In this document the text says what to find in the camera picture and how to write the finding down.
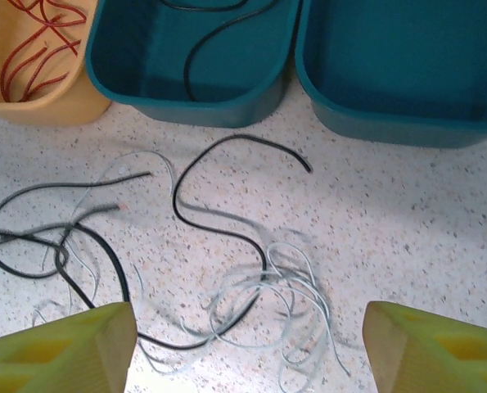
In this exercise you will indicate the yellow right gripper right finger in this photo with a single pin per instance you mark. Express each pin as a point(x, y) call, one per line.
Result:
point(439, 352)

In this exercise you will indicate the orange plastic bin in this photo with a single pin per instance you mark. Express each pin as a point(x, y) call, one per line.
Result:
point(42, 110)

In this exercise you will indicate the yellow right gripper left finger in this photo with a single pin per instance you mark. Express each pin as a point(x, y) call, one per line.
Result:
point(63, 352)

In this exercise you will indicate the teal plastic bin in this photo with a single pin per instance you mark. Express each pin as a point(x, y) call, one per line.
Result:
point(226, 110)
point(411, 61)

